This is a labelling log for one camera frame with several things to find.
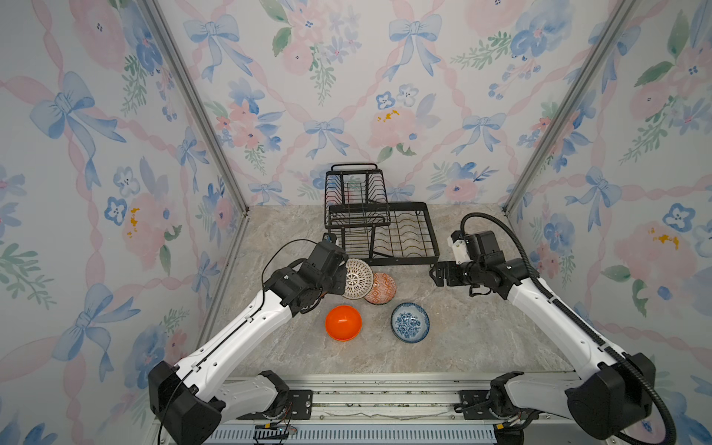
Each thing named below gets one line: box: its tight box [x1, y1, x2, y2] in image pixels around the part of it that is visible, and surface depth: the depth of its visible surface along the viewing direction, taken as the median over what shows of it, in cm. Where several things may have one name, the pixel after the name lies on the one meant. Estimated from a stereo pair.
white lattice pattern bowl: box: [342, 257, 374, 300], surface depth 80 cm
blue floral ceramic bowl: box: [390, 302, 431, 344], surface depth 86 cm
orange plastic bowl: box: [324, 304, 363, 343], surface depth 86 cm
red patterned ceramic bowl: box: [364, 271, 397, 306], surface depth 94 cm
